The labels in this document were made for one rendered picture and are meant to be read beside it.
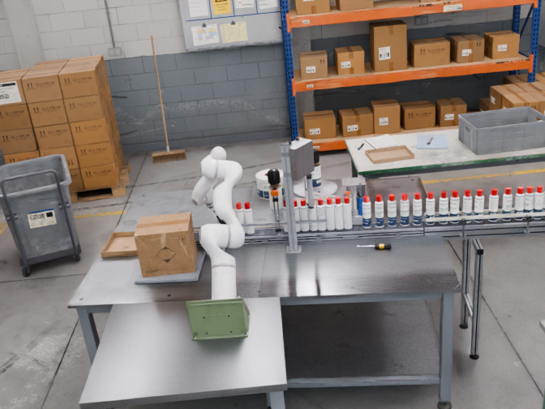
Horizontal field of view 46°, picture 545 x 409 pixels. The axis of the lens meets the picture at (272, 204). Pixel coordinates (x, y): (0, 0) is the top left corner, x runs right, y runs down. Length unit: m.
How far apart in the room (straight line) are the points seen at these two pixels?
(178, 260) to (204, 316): 0.64
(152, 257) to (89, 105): 3.38
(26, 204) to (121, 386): 2.87
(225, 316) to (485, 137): 2.83
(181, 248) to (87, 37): 4.93
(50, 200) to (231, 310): 2.86
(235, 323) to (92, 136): 4.14
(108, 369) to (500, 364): 2.40
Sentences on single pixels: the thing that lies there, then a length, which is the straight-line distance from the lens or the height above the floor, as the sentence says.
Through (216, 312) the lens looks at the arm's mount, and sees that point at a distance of 3.05.
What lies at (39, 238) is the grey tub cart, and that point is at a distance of 5.73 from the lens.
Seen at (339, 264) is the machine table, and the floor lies 0.83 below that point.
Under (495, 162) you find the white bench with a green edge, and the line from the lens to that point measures 5.22.
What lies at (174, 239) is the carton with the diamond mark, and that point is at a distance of 3.56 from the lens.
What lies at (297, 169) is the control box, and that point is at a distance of 3.54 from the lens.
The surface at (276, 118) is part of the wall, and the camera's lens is 8.17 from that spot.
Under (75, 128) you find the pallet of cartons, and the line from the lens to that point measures 6.87.
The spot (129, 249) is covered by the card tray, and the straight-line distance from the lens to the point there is 4.08.
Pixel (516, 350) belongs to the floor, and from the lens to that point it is 4.42.
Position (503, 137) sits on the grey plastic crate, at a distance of 5.21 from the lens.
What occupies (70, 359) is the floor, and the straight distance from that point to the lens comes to 4.72.
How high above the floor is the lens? 2.67
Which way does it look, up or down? 25 degrees down
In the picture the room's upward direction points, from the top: 6 degrees counter-clockwise
